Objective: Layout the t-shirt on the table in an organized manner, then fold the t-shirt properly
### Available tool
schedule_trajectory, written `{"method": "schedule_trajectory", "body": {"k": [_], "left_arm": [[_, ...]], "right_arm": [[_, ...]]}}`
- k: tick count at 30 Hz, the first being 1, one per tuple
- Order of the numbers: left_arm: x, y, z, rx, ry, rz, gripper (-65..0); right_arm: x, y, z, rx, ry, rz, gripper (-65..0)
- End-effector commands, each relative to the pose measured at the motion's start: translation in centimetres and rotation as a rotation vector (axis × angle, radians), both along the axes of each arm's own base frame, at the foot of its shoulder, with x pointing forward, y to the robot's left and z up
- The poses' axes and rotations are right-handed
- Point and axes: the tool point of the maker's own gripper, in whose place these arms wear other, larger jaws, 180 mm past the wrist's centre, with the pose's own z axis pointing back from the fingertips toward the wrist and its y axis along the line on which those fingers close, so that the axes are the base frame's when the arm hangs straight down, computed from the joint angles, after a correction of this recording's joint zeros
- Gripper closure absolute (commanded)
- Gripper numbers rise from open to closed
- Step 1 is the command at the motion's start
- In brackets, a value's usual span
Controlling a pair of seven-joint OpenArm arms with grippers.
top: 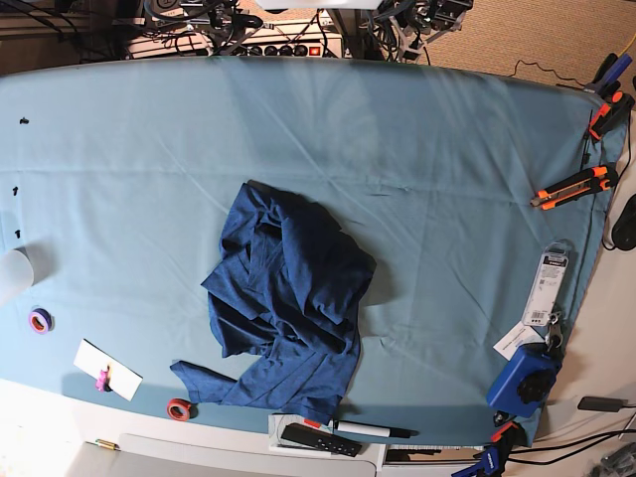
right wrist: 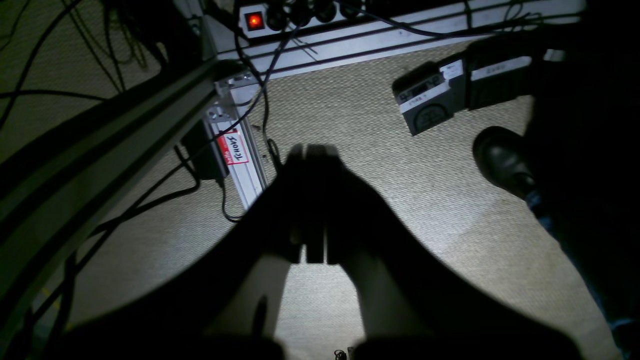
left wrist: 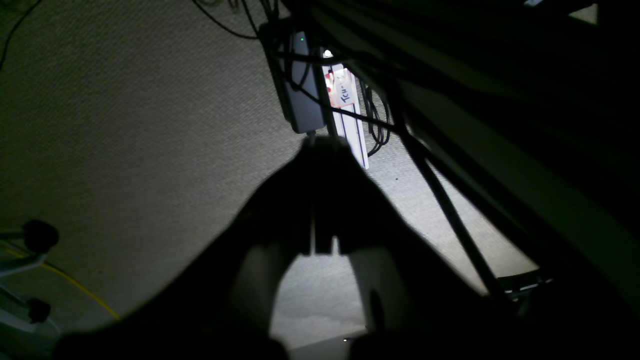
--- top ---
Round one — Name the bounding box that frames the dark blue t-shirt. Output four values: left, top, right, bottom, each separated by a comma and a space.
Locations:
172, 182, 376, 424

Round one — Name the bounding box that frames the light blue table cloth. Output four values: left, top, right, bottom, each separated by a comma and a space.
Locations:
1, 58, 627, 445

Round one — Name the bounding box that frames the black remote control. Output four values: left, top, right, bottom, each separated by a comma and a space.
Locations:
281, 423, 363, 457

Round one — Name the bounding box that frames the white power strip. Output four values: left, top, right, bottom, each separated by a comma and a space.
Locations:
124, 17, 347, 60

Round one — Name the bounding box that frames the white black marker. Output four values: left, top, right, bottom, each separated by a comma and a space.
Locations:
333, 420, 417, 439

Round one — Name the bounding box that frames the red tape roll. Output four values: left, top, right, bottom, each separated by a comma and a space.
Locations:
166, 398, 192, 421

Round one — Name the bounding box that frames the white paper label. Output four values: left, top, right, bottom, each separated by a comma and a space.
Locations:
493, 322, 545, 361

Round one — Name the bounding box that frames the clear blister package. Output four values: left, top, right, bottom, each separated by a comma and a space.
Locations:
522, 240, 570, 327

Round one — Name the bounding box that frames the blue box with knob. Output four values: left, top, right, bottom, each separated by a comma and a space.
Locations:
486, 343, 563, 418

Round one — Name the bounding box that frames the white card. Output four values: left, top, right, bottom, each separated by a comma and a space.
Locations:
74, 339, 143, 401

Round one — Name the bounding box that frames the pink small toy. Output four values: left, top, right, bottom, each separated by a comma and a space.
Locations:
95, 367, 111, 393

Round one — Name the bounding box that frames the orange clamp bottom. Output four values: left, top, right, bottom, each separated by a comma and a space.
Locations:
491, 421, 527, 446

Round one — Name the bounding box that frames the blue clamp bottom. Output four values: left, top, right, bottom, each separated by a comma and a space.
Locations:
451, 446, 510, 477

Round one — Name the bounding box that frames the blue clamp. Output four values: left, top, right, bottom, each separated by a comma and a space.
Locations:
583, 53, 632, 96
451, 446, 510, 477

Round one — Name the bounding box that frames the purple tape roll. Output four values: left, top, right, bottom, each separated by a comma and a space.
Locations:
29, 308, 54, 335

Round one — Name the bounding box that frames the orange black utility knife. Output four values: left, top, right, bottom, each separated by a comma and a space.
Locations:
530, 165, 619, 211

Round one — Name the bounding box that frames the white plastic cup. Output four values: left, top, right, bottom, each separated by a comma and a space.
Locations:
0, 249, 35, 306

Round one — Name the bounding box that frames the orange black clamp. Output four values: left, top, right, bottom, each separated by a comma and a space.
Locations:
588, 90, 635, 142

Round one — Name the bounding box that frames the blue clamp top right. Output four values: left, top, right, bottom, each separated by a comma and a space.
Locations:
583, 53, 632, 96

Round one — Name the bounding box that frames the black small device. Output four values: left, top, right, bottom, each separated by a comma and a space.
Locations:
577, 396, 624, 412

